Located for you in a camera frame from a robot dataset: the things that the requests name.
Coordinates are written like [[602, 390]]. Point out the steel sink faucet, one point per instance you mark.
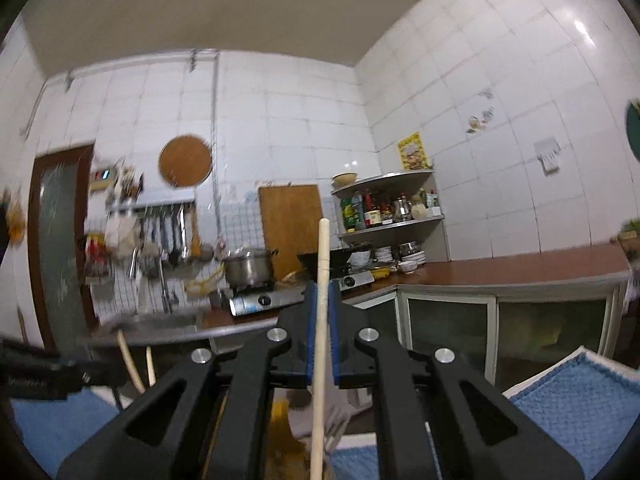
[[145, 266]]

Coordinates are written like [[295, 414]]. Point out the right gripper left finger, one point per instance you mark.
[[205, 420]]

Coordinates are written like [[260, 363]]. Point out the black wok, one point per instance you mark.
[[338, 257]]

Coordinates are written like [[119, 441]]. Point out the steel gas stove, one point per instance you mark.
[[278, 298]]

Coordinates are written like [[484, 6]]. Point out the blue knitted table cloth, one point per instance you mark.
[[583, 403]]

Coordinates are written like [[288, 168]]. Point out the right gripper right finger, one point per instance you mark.
[[435, 417]]

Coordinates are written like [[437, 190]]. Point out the wooden cutting board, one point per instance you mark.
[[290, 222]]

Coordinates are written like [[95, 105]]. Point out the kitchen counter with cabinets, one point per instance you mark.
[[510, 317]]

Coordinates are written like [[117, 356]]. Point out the dark wooden glass door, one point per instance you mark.
[[56, 241]]

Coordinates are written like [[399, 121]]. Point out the steel kitchen sink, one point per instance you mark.
[[143, 323]]

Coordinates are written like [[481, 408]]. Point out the yellow wall poster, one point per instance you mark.
[[412, 154]]

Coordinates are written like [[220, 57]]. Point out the round woven tray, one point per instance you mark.
[[185, 161]]

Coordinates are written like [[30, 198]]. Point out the corner steel shelf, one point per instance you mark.
[[393, 209]]

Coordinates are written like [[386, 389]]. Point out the yellow perforated utensil holder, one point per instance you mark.
[[285, 456]]

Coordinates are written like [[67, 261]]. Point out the steel cooking pot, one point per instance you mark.
[[249, 267]]

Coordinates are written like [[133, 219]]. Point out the steel hanging utensil rack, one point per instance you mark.
[[153, 199]]

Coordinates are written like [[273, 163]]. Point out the white wall socket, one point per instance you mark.
[[548, 154]]

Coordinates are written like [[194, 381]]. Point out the green round wall board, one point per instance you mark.
[[633, 127]]

